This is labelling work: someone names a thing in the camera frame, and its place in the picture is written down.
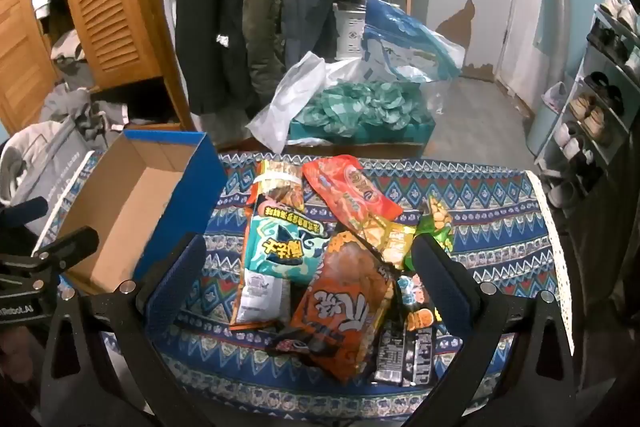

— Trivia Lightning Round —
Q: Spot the wooden louvered wardrobe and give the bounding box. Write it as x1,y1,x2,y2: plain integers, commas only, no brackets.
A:
0,0,197,134

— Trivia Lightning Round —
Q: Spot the grey crumpled clothes pile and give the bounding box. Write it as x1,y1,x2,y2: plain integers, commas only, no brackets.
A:
39,84,132,134

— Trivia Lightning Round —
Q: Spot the green snack packet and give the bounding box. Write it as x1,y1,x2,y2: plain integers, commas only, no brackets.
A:
414,199,454,254

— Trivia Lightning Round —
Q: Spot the teal crumpled bundle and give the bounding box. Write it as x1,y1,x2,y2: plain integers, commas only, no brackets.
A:
299,79,427,134

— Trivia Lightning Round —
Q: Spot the red-orange snack packet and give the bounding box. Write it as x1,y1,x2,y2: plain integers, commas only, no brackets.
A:
302,155,405,239

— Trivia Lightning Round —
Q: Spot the shoe rack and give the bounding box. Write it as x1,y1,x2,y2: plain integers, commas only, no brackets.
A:
537,3,640,210

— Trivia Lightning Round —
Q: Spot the orange-edged silver-backed snack packet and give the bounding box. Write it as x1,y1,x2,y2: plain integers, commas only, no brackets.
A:
232,159,307,334

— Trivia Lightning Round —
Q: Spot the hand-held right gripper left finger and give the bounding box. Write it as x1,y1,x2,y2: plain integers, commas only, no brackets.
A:
38,233,207,427

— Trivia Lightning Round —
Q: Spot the teal snack packet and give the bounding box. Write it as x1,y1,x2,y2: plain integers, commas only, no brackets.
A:
235,202,334,328

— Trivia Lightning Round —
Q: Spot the blue cardboard box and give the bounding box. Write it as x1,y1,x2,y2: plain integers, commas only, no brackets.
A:
59,130,229,296

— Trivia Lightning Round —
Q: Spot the white plastic bag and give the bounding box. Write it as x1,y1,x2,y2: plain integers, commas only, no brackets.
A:
247,51,362,154

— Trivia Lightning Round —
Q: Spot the person's left hand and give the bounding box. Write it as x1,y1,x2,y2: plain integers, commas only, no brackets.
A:
0,326,40,384

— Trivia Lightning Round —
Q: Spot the black snack packet white lettering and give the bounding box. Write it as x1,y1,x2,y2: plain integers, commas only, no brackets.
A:
374,326,434,386

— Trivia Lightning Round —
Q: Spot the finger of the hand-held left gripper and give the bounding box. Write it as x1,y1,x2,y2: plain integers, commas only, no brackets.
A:
31,227,100,279
0,197,50,229

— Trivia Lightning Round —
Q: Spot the group of shoes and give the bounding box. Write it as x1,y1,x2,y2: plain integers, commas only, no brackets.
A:
544,0,640,208

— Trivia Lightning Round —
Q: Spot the yellow snack packet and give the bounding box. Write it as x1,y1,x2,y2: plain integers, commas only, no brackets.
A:
344,212,419,271

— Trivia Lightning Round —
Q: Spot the black jacket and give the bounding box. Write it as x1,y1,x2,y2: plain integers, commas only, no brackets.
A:
174,0,252,116

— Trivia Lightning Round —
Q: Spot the teal cardboard box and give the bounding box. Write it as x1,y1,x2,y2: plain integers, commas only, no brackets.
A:
287,114,437,158

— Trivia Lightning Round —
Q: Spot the black and orange snack packet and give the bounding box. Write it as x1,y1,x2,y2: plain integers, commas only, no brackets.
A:
398,274,442,334

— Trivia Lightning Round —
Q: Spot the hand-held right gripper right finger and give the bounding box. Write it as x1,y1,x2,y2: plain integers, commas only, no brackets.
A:
411,233,584,427

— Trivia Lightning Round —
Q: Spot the grey clothes heap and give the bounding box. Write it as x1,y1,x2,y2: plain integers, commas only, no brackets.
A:
49,29,99,88

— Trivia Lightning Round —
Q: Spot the white bucket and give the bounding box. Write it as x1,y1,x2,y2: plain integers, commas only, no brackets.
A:
332,0,372,60

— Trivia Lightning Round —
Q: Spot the black and red snack packet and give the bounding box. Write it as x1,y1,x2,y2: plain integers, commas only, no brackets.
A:
264,326,322,359

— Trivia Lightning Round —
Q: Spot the olive green jacket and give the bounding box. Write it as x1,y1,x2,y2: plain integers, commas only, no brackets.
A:
237,0,287,108

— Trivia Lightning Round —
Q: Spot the large orange snack packet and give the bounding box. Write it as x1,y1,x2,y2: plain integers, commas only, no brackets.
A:
289,231,397,384

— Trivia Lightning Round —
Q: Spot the blue plastic bag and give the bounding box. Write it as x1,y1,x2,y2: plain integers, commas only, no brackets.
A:
362,0,467,84

